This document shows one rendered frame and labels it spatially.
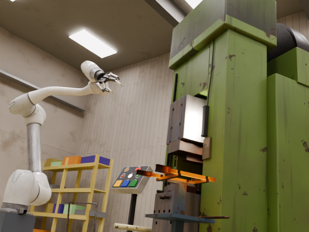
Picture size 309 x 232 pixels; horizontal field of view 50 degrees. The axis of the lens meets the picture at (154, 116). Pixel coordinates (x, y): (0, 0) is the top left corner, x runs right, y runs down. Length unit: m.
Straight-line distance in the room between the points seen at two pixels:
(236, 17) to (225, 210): 1.62
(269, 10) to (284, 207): 1.78
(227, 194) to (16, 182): 1.42
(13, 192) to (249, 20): 2.33
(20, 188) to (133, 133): 6.95
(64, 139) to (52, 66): 2.24
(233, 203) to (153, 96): 6.71
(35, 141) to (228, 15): 1.86
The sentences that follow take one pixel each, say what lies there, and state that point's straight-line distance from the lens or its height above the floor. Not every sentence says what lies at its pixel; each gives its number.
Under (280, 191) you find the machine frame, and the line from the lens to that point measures 2.69.
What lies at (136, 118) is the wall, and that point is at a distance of 9.10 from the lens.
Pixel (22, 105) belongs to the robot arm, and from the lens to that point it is 2.49.
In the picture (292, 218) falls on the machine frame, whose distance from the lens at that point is 2.75.
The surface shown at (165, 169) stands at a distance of 2.10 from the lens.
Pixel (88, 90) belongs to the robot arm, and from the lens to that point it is 2.47.
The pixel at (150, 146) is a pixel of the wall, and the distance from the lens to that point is 8.45.
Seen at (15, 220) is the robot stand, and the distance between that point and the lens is 2.19.
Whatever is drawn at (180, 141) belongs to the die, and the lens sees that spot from 2.80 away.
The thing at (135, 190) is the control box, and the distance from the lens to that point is 3.08.
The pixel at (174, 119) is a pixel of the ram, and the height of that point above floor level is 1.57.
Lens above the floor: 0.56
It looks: 20 degrees up
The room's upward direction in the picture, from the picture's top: 7 degrees clockwise
